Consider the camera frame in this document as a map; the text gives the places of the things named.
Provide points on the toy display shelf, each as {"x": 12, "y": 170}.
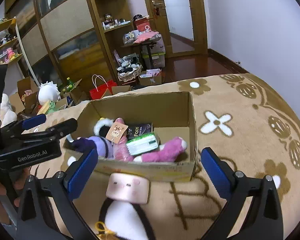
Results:
{"x": 9, "y": 53}

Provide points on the green tissue pack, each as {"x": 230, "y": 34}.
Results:
{"x": 143, "y": 144}

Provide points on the wooden wardrobe cabinet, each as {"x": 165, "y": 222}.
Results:
{"x": 65, "y": 39}

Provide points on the small cluttered table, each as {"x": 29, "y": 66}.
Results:
{"x": 129, "y": 38}

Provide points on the white spiky-hair plush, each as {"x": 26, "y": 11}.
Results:
{"x": 48, "y": 92}

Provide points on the pink pig cube plush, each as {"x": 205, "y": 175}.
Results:
{"x": 128, "y": 188}

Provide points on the yellow plush toy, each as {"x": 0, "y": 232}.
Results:
{"x": 103, "y": 233}

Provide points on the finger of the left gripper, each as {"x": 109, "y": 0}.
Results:
{"x": 58, "y": 131}
{"x": 17, "y": 127}

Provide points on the green glass bottle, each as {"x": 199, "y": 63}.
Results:
{"x": 70, "y": 84}

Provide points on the small black white plush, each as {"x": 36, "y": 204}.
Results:
{"x": 113, "y": 130}

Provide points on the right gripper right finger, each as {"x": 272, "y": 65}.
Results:
{"x": 264, "y": 217}

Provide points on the pink cloth on table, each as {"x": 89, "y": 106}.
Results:
{"x": 147, "y": 36}

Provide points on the wooden door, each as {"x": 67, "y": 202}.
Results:
{"x": 182, "y": 24}

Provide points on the black white penguin plush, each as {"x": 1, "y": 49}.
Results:
{"x": 127, "y": 220}

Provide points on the green frog burger plush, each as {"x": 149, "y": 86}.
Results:
{"x": 47, "y": 108}

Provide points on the beige floral blanket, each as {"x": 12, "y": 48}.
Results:
{"x": 246, "y": 123}

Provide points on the white cat plush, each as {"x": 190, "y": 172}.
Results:
{"x": 7, "y": 115}

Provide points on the open cardboard box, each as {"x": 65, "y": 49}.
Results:
{"x": 171, "y": 114}

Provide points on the red paper bag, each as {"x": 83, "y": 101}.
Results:
{"x": 105, "y": 89}

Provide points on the clear storage bin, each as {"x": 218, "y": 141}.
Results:
{"x": 158, "y": 52}

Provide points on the small cardboard box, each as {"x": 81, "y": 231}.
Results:
{"x": 151, "y": 77}

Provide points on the purple-haired plush doll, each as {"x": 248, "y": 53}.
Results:
{"x": 102, "y": 145}

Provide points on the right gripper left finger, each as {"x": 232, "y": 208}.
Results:
{"x": 35, "y": 216}

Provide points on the pink white plush toy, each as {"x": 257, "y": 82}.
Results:
{"x": 166, "y": 153}

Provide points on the black Face tissue pack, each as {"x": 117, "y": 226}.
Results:
{"x": 136, "y": 130}

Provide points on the brown floor cardboard box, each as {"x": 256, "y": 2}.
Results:
{"x": 25, "y": 99}

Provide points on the basket with zebra plush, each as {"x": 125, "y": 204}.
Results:
{"x": 129, "y": 67}

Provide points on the person's left hand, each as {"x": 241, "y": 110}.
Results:
{"x": 18, "y": 184}

